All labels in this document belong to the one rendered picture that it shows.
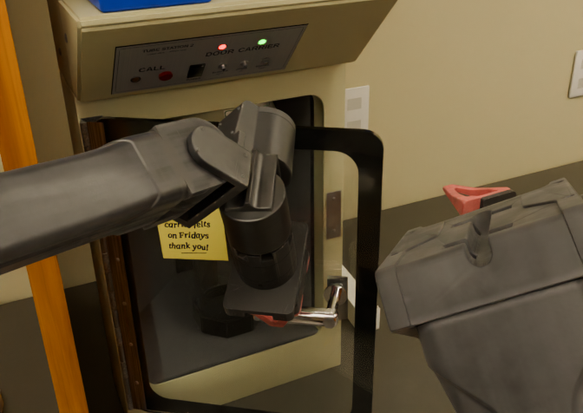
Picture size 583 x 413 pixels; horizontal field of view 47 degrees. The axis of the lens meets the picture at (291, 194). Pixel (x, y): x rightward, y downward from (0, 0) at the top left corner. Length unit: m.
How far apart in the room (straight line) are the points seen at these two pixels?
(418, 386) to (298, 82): 0.48
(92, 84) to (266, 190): 0.22
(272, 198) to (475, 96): 1.06
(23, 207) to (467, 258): 0.27
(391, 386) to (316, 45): 0.52
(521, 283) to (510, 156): 1.47
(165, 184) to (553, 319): 0.31
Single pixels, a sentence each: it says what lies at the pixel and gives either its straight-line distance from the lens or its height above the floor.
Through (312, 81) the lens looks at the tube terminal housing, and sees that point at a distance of 0.81.
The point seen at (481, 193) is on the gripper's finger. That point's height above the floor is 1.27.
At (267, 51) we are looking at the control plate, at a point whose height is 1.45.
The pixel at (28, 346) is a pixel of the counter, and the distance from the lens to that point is 1.17.
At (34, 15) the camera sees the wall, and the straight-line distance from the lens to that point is 1.15.
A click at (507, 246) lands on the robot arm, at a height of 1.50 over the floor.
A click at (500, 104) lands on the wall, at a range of 1.62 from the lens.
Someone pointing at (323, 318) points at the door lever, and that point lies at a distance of 0.70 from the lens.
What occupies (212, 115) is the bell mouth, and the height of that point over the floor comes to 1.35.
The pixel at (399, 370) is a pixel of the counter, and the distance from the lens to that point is 1.05.
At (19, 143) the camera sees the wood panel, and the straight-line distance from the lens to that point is 0.65.
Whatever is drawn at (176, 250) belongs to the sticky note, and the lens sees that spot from 0.76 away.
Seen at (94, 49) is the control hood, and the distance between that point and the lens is 0.63.
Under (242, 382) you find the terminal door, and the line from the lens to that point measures 0.84.
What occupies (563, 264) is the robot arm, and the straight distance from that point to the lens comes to 0.23.
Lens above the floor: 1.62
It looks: 26 degrees down
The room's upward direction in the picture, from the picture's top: 1 degrees counter-clockwise
